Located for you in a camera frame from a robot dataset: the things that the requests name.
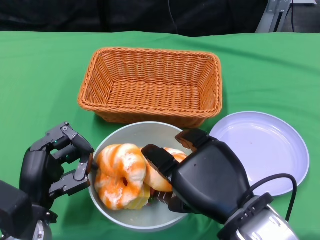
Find black backdrop cloth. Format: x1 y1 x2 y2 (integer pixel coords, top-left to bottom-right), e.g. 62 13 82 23
0 0 268 38

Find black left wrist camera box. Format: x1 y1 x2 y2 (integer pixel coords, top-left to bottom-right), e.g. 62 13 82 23
0 179 35 240

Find pale grey-green bowl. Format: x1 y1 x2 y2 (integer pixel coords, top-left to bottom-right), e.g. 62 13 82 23
88 121 198 230

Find orange wicker basket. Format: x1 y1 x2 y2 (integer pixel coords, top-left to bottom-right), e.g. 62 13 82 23
76 46 223 129

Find grey metal stand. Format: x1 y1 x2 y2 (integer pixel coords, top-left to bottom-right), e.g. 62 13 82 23
255 0 293 33

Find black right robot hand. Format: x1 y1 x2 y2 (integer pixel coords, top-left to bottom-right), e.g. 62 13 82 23
141 128 252 225

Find ring-shaped orange striped bread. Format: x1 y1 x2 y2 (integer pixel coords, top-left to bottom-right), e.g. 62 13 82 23
94 143 148 211

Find round orange striped bun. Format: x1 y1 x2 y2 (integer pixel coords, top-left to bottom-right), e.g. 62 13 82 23
139 146 189 193

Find brown striped cake slice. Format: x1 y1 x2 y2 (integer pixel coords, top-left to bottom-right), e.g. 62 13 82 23
149 189 176 205

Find yellow striped cake slice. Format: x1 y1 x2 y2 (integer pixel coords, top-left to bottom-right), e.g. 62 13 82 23
126 187 151 211

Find white round plate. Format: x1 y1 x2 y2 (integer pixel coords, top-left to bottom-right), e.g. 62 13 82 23
209 111 310 197

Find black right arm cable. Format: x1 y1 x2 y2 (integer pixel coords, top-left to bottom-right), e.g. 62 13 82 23
249 173 298 223

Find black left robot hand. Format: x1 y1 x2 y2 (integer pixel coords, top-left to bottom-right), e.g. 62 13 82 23
19 121 95 208

